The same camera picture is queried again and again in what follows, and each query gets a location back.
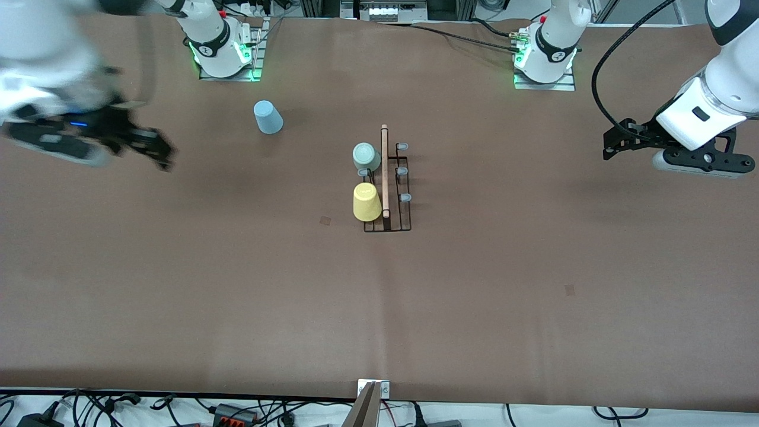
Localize sage green cup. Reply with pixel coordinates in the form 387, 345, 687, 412
352, 142, 382, 173

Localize yellow cup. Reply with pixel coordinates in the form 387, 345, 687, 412
353, 182, 383, 223

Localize black wire cup holder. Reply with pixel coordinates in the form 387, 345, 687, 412
354, 123, 413, 233

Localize light blue cup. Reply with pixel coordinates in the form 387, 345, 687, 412
253, 100, 284, 135

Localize white power strip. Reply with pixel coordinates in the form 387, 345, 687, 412
237, 0, 279, 17

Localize grey power strip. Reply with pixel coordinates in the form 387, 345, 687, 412
355, 0, 429, 23

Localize brown table cover sheet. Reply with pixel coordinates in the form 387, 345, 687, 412
0, 12, 759, 410

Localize black box red connectors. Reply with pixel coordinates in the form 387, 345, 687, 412
212, 403, 260, 426

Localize black power adapter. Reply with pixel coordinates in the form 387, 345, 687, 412
17, 413, 65, 427

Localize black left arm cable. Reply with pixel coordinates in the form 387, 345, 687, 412
592, 0, 680, 140

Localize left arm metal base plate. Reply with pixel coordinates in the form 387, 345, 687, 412
513, 64, 577, 91

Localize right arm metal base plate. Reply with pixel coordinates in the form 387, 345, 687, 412
199, 17, 270, 82

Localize black cable on table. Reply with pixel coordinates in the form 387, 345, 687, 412
379, 21, 518, 53

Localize looped black cable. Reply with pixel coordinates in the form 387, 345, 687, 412
593, 406, 650, 419

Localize brown camera support beam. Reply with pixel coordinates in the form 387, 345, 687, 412
343, 383, 381, 427

